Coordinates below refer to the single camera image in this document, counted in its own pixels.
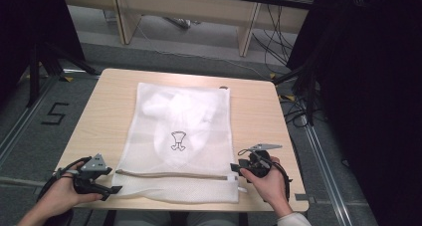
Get person's grey pants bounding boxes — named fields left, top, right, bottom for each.
left=112, top=210, right=248, bottom=226

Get person's right hand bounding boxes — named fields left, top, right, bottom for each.
left=240, top=155, right=295, bottom=219

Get black curtain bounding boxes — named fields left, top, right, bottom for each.
left=286, top=0, right=422, bottom=226
left=0, top=0, right=87, bottom=103

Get person's left hand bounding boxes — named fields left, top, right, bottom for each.
left=35, top=161, right=105, bottom=222

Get black metal stand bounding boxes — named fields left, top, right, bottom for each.
left=25, top=41, right=102, bottom=109
left=272, top=61, right=321, bottom=127

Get white mesh laundry bag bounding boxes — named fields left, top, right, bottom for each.
left=110, top=82, right=241, bottom=204

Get light wooden desk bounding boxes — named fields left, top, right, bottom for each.
left=60, top=0, right=320, bottom=58

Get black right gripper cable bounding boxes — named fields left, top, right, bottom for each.
left=271, top=160, right=295, bottom=203

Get white garment inside bag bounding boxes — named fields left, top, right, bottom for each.
left=141, top=88, right=220, bottom=169

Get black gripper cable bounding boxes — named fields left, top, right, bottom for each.
left=271, top=160, right=295, bottom=203
left=35, top=156, right=93, bottom=202

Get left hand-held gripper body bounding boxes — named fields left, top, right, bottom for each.
left=73, top=152, right=113, bottom=195

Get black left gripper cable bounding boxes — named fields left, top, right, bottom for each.
left=35, top=156, right=93, bottom=202

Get bundle of black floor cables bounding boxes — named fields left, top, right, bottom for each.
left=251, top=2, right=302, bottom=76

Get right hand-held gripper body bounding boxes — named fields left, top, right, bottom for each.
left=237, top=142, right=284, bottom=179

